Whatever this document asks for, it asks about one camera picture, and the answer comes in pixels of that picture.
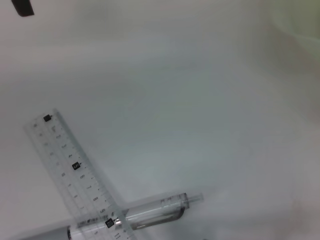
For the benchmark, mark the transparent plastic ruler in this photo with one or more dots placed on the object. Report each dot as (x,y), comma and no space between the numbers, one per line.
(75,175)

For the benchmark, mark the clear grey ballpoint pen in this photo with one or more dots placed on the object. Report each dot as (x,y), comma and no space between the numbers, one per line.
(155,207)

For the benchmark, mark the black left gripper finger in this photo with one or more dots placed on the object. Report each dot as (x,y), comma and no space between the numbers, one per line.
(23,7)

